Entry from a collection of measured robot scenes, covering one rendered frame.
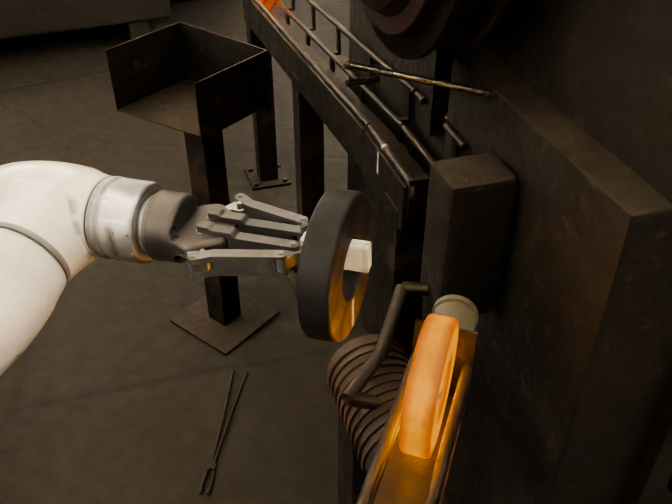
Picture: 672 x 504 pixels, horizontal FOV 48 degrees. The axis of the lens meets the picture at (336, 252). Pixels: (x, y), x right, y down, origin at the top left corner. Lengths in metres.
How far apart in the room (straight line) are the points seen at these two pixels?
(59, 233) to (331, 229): 0.29
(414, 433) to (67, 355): 1.31
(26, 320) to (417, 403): 0.39
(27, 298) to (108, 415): 1.04
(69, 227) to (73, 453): 0.99
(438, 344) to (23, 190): 0.46
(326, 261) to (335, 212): 0.05
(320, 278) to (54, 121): 2.43
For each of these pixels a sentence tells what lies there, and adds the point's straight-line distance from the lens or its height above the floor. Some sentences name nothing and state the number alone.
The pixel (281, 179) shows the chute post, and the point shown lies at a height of 0.01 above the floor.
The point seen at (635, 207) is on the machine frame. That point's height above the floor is 0.87.
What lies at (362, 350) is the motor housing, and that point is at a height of 0.53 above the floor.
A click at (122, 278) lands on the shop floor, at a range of 2.16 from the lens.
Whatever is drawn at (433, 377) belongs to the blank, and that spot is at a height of 0.77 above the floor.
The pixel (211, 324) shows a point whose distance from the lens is 1.95.
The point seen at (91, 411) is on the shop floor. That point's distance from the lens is 1.82.
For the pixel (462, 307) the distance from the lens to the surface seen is 0.95.
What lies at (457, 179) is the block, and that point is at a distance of 0.99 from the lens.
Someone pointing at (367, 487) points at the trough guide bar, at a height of 0.70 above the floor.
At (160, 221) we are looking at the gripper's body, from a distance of 0.78.
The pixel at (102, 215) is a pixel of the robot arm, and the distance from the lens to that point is 0.81.
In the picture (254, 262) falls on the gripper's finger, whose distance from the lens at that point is 0.74.
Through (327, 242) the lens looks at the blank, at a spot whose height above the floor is 0.91.
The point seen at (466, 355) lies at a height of 0.69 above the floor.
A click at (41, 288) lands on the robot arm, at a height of 0.84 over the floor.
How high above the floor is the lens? 1.32
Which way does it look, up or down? 37 degrees down
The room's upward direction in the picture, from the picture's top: straight up
